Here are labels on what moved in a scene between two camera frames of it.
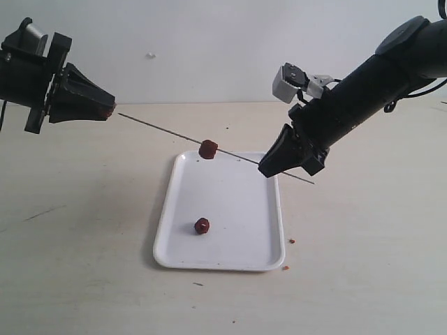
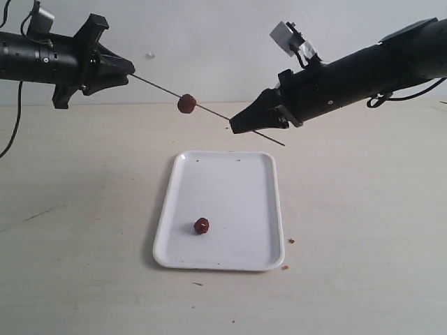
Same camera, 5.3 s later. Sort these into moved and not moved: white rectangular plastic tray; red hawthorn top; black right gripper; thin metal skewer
Moved: thin metal skewer; black right gripper; red hawthorn top
Not moved: white rectangular plastic tray
